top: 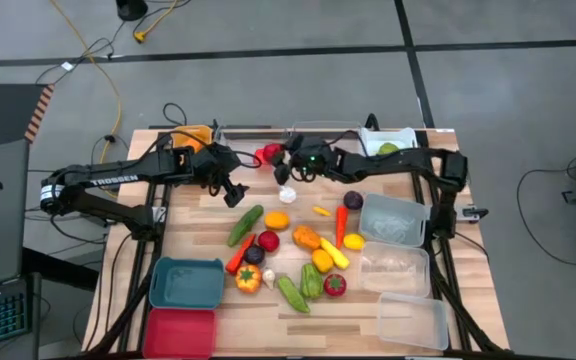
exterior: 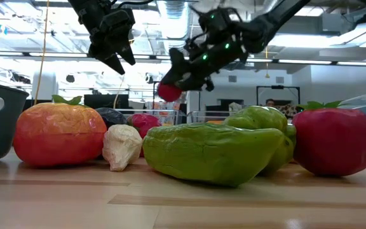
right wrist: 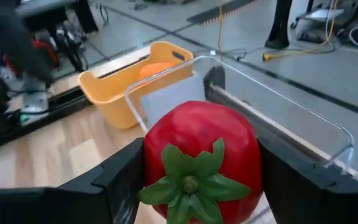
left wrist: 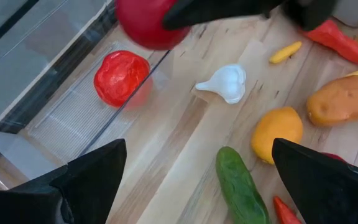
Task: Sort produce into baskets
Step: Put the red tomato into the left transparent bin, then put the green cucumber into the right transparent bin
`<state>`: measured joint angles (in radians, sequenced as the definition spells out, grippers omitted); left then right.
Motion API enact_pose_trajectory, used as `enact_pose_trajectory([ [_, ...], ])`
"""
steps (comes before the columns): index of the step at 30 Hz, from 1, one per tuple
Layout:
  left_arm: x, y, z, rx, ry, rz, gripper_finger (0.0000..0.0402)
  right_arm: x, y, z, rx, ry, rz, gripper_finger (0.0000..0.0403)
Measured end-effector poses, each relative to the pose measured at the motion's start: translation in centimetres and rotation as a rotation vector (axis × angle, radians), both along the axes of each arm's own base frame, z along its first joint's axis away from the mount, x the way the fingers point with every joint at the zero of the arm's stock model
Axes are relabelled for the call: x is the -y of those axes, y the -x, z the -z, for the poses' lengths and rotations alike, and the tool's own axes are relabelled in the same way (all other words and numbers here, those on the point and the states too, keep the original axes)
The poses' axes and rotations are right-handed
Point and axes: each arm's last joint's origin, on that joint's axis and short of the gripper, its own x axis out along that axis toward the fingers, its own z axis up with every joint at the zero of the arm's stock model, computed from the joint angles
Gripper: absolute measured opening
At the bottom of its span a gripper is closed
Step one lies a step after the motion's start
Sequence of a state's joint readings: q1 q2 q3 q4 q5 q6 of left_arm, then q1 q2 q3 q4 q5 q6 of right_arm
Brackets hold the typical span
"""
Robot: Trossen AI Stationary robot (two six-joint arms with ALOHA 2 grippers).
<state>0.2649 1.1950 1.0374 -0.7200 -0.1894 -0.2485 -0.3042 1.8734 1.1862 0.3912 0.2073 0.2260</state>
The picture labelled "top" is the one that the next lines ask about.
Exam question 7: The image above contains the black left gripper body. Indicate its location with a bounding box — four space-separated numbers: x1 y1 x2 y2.
190 142 242 187

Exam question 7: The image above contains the white plastic basket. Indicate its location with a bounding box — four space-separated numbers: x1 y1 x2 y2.
359 126 419 157

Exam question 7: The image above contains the yellow toy lemon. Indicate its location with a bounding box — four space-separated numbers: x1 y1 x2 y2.
264 210 291 231

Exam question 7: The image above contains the red toy chili pepper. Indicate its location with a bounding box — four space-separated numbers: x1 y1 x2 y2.
335 205 350 250

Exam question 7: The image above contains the frosted grey plastic bin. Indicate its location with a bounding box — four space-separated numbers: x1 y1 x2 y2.
358 192 428 248

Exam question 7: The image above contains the long yellow squash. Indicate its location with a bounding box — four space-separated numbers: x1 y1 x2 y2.
319 237 351 271

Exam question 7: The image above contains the yellow cord with plug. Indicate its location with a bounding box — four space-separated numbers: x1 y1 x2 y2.
134 0 179 44

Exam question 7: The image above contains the dark green cucumber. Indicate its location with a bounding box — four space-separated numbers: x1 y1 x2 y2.
226 204 265 248

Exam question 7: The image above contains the teal plastic basket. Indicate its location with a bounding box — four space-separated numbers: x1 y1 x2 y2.
148 256 226 311

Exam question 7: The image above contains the orange tomato with green stem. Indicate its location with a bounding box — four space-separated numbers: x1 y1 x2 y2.
234 264 263 295

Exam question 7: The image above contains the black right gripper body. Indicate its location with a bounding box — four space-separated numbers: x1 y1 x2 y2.
286 133 342 182

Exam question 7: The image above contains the red plastic basket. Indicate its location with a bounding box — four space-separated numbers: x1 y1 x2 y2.
141 307 218 360

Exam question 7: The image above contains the small red toy pepper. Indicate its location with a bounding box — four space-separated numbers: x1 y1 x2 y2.
224 233 258 276

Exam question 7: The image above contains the black curved floor cable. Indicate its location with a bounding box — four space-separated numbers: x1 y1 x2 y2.
516 168 576 267

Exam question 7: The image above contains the light green cucumber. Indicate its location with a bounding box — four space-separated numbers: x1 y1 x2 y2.
276 275 312 315

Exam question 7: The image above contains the frosted clear plastic bin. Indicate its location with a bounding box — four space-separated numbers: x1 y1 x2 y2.
357 241 431 299
376 291 450 352

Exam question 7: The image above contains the yellow orange mango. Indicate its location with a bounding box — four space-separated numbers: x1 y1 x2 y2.
311 248 335 274

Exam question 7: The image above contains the black round stand base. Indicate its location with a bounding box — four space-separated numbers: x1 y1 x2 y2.
115 0 149 22

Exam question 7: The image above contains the grey desk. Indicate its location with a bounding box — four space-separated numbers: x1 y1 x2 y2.
0 139 32 291

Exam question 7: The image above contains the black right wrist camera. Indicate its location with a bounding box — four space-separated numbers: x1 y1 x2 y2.
300 147 327 171

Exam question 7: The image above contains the yellow power cord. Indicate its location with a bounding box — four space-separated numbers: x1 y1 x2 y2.
49 0 123 174

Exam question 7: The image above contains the yellow plastic basket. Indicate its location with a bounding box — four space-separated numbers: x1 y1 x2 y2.
170 124 215 154

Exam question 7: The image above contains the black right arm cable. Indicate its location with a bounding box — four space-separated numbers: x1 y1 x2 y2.
290 167 320 184

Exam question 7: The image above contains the black mat orange striped edge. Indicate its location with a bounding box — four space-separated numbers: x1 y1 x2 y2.
0 83 55 154

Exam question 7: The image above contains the black looped cable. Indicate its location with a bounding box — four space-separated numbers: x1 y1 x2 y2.
162 102 188 127

